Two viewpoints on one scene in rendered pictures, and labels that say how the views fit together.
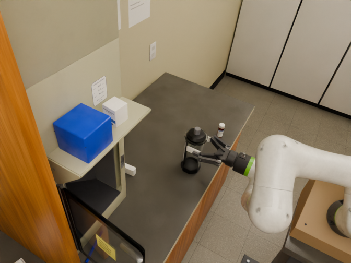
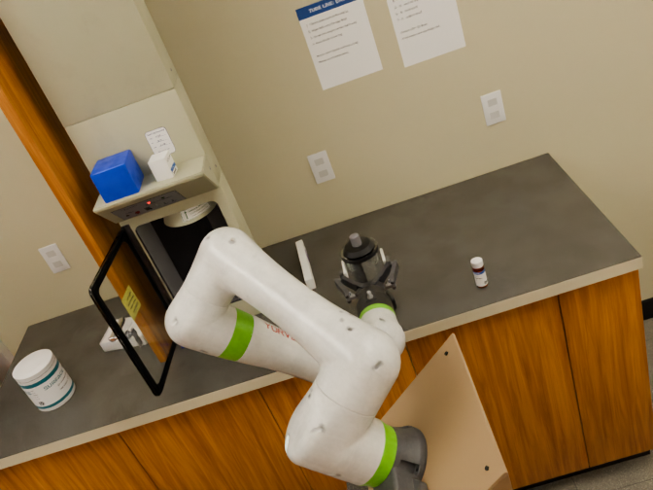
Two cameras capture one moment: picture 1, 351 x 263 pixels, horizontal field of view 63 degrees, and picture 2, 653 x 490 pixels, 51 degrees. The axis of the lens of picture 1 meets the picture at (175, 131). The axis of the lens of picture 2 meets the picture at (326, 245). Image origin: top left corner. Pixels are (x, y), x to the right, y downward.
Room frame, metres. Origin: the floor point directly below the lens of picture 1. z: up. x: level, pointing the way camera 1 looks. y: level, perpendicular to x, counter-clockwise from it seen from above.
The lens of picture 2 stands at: (0.41, -1.61, 2.18)
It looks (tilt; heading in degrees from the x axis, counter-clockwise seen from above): 31 degrees down; 72
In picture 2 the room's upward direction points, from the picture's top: 22 degrees counter-clockwise
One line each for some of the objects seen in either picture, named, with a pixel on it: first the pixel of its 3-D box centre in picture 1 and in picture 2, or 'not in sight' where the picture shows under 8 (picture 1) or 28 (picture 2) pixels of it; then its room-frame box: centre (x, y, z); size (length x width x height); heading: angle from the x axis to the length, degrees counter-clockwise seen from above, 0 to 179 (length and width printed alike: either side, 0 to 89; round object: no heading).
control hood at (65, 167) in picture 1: (105, 142); (157, 196); (0.58, 0.20, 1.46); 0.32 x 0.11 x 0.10; 156
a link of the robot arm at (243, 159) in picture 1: (241, 162); (375, 309); (0.88, -0.31, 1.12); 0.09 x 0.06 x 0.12; 156
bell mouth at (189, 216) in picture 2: not in sight; (187, 202); (0.67, 0.34, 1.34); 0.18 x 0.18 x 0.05
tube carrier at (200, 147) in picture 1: (193, 151); (369, 277); (0.98, -0.10, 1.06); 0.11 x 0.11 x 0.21
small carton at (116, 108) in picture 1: (115, 111); (162, 165); (0.63, 0.18, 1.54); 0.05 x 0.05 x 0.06; 60
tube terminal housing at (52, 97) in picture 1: (66, 148); (184, 206); (0.66, 0.37, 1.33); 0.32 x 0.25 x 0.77; 156
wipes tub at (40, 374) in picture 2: not in sight; (45, 380); (0.03, 0.41, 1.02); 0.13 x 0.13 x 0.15
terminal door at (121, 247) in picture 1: (105, 250); (139, 312); (0.38, 0.17, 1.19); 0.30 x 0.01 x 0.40; 59
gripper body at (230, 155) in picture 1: (225, 156); (371, 294); (0.91, -0.24, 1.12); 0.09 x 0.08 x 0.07; 66
